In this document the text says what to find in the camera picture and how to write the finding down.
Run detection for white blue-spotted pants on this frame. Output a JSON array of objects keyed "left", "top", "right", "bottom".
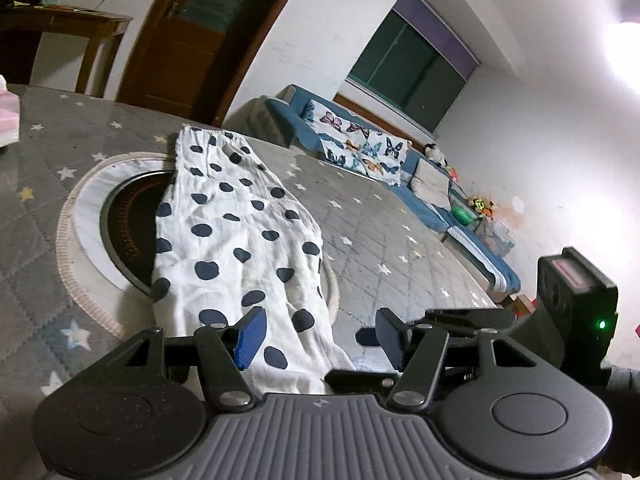
[{"left": 151, "top": 126, "right": 352, "bottom": 394}]

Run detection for pink tissue pack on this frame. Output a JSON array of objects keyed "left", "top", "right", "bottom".
[{"left": 0, "top": 76, "right": 21, "bottom": 148}]

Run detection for green toy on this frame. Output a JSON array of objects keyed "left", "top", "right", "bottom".
[{"left": 450, "top": 205, "right": 476, "bottom": 226}]

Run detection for blue sofa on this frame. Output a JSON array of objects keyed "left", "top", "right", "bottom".
[{"left": 244, "top": 84, "right": 521, "bottom": 297}]

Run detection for dark green window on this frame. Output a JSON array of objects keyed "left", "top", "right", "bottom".
[{"left": 348, "top": 4, "right": 480, "bottom": 132}]

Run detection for black gloved right hand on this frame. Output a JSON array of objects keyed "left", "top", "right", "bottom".
[{"left": 605, "top": 365, "right": 640, "bottom": 411}]

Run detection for round black induction cooktop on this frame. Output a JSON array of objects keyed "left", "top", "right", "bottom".
[{"left": 72, "top": 157, "right": 175, "bottom": 295}]

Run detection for black white plush toy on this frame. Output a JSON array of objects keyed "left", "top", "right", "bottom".
[{"left": 424, "top": 143, "right": 448, "bottom": 167}]

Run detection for beige cushion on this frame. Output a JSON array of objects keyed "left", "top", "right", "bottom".
[{"left": 409, "top": 159, "right": 450, "bottom": 210}]

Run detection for butterfly print pillow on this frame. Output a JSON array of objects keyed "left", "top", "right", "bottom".
[{"left": 302, "top": 100, "right": 411, "bottom": 186}]

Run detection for wooden side table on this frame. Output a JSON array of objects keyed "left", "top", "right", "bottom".
[{"left": 1, "top": 6, "right": 132, "bottom": 98}]

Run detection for dark wooden door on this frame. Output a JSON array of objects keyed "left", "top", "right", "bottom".
[{"left": 117, "top": 0, "right": 288, "bottom": 127}]

